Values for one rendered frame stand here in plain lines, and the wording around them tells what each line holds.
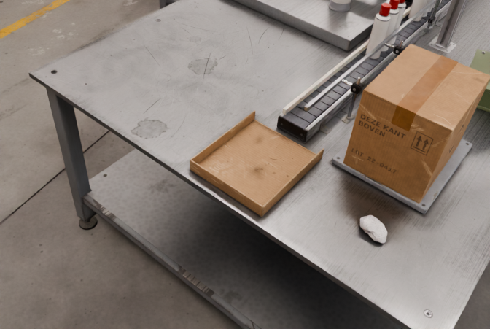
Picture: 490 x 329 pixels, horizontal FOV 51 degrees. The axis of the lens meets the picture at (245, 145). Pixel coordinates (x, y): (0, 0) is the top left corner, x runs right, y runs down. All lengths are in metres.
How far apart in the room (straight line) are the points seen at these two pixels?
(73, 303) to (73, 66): 0.94
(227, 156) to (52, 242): 1.14
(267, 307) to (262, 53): 0.93
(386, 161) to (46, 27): 2.86
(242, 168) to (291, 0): 0.98
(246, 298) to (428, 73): 1.01
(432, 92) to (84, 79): 1.11
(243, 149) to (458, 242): 0.64
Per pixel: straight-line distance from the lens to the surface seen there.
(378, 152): 1.44
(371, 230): 1.37
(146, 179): 2.29
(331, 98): 1.70
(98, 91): 1.77
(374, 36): 1.89
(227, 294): 1.94
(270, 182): 1.45
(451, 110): 1.37
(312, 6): 2.22
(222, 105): 1.69
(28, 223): 2.52
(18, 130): 2.99
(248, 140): 1.56
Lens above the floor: 1.89
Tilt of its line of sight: 43 degrees down
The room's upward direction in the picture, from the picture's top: 5 degrees clockwise
